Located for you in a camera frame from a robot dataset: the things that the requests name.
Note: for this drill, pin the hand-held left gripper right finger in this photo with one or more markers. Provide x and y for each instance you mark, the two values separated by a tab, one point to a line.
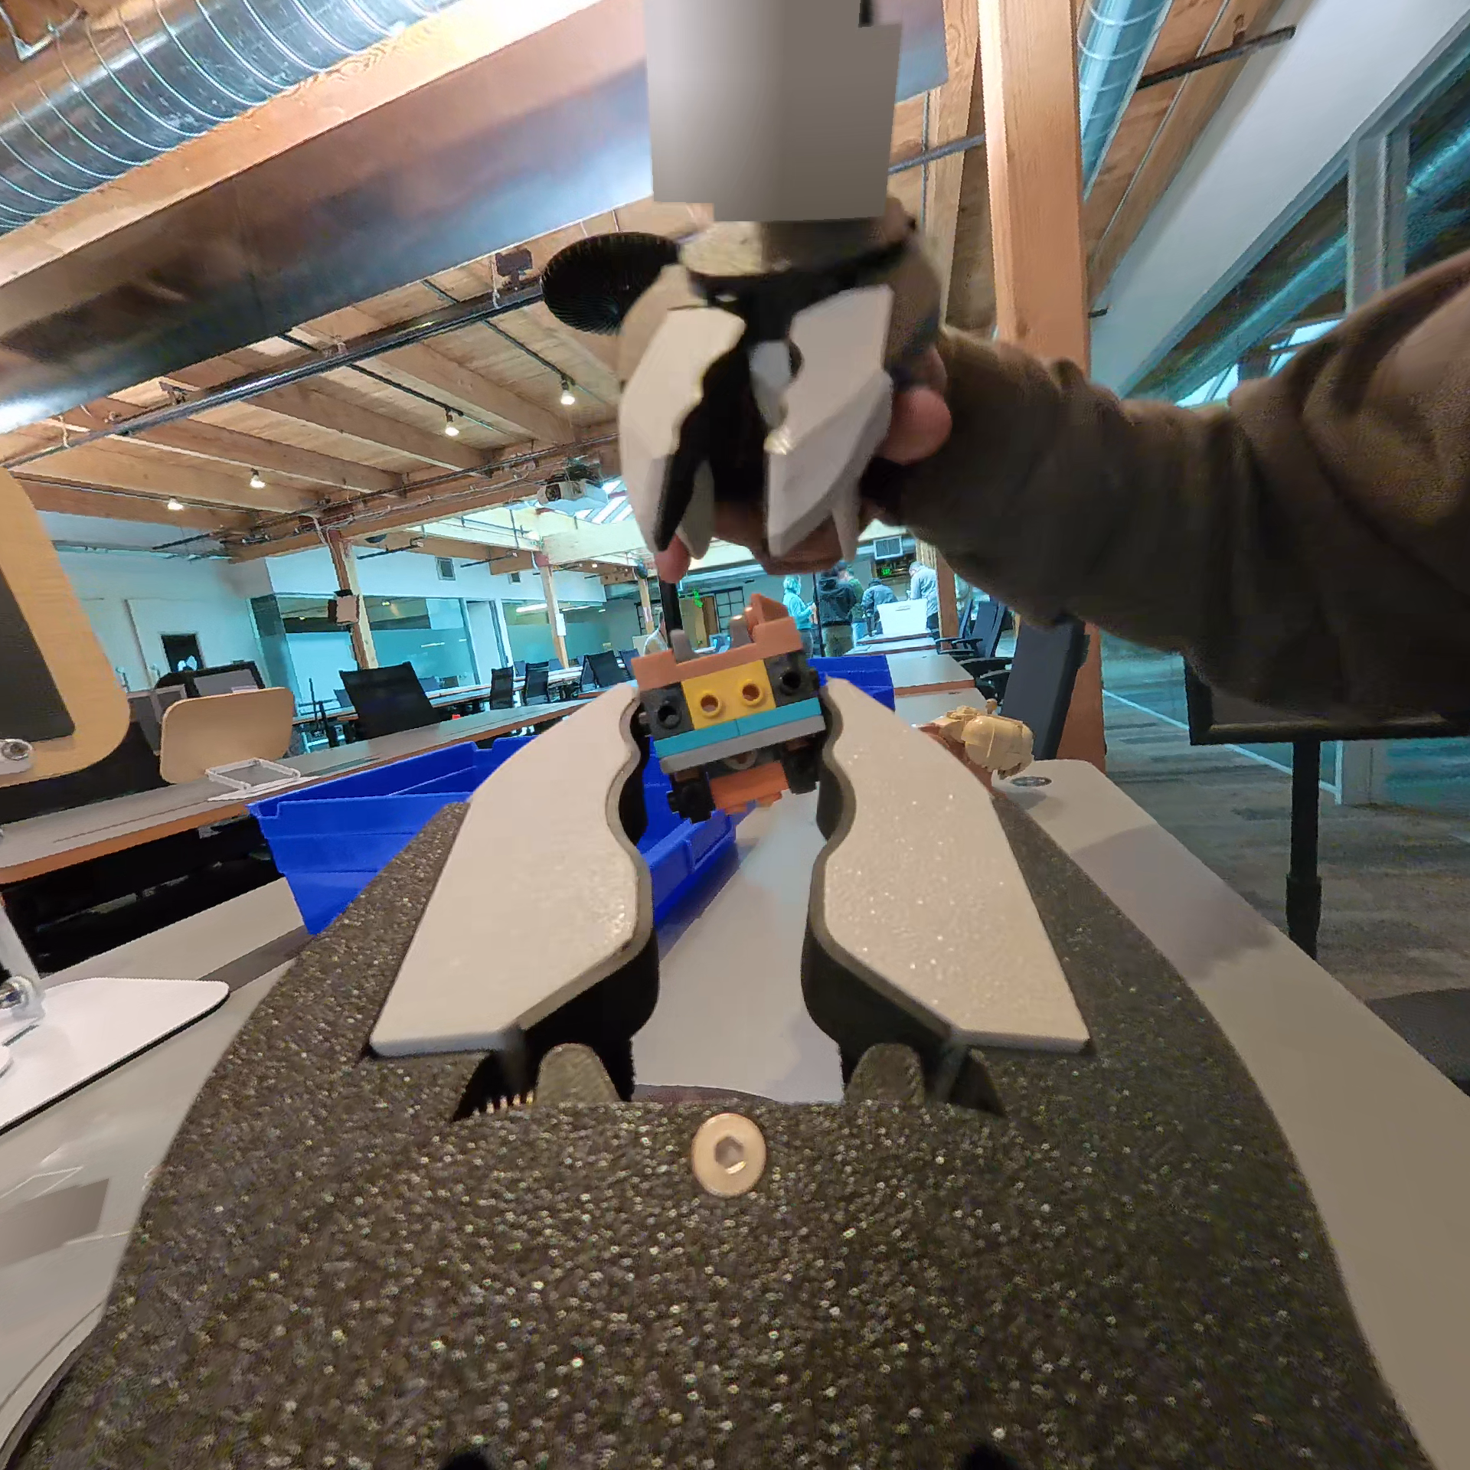
941	919

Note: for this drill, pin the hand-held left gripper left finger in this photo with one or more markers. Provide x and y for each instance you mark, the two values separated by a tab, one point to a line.
528	907

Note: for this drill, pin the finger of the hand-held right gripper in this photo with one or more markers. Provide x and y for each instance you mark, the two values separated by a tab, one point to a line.
838	401
665	390

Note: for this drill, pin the multicoloured brick model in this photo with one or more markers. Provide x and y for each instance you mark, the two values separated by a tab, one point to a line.
735	718

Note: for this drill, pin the person's right forearm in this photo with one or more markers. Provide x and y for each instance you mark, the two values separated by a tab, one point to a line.
1148	516

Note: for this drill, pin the grey desk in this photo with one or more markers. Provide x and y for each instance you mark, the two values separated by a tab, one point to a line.
1148	873

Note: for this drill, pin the wood-edged desk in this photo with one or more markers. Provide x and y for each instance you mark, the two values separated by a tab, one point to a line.
171	810

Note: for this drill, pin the person's left hand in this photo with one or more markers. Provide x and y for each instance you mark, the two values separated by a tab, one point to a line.
689	1090

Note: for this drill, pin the black floor lamp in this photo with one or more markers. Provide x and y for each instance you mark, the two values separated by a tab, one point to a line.
596	282

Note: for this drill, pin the white ceiling projector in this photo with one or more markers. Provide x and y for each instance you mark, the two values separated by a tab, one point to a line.
570	494

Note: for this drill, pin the tan brick fox model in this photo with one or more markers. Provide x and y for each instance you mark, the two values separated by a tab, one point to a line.
987	740

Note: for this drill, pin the black office chair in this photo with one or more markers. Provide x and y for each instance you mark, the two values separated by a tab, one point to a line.
502	686
1039	690
535	683

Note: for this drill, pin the white sign board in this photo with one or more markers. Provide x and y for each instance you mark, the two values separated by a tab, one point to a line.
901	620

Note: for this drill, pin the black monitor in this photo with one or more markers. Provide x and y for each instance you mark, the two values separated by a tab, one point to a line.
1319	735
390	695

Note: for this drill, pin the wooden chair back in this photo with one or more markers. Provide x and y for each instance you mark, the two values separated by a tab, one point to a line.
224	735

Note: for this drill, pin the white tablet stand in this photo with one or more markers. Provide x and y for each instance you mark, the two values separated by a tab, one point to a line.
103	1022

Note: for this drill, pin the wooden post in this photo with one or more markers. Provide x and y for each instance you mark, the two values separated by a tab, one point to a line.
1032	229

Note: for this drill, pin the silver ventilation duct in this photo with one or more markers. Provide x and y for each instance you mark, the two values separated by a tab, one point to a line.
171	103

